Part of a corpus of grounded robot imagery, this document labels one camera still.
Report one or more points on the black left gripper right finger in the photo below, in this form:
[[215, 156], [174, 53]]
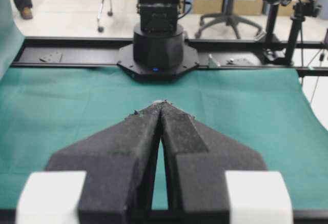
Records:
[[196, 158]]

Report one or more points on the green table cloth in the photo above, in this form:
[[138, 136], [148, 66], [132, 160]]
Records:
[[43, 110]]

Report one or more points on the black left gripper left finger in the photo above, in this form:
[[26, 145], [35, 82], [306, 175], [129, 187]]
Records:
[[120, 162]]

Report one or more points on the black aluminium frame rail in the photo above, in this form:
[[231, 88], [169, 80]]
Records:
[[54, 52]]

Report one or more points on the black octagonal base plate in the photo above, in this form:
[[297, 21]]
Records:
[[190, 61]]

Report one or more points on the black office chair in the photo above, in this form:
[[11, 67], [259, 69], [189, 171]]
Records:
[[227, 17]]

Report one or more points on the black camera tripod stand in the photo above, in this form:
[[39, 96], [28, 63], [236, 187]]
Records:
[[283, 31]]

